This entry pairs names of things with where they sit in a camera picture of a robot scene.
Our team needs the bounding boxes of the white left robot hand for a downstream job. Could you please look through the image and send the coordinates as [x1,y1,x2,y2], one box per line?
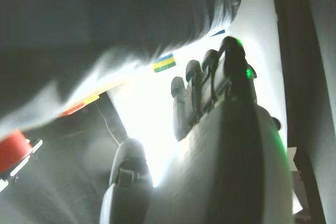
[99,36,294,224]

